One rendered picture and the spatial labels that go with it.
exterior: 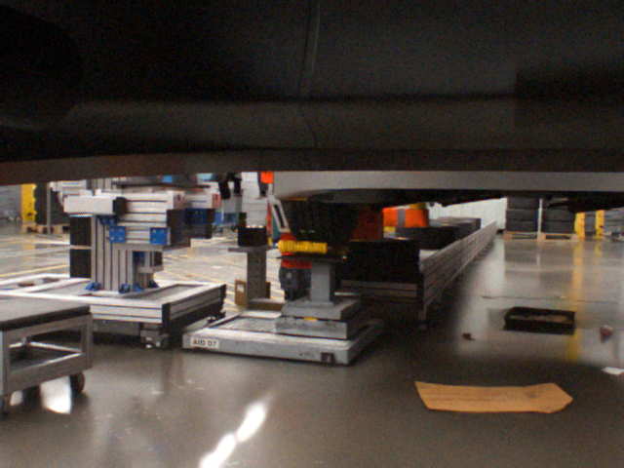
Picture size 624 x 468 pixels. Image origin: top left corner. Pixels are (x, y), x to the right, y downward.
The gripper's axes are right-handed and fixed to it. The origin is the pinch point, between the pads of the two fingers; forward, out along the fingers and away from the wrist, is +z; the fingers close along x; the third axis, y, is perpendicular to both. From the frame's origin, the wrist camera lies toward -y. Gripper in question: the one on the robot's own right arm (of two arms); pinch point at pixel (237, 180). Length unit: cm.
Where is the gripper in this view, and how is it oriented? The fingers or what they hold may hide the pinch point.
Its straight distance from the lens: 332.8
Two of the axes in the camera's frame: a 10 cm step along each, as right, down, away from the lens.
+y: 0.2, -10.0, -0.5
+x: -9.5, -0.4, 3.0
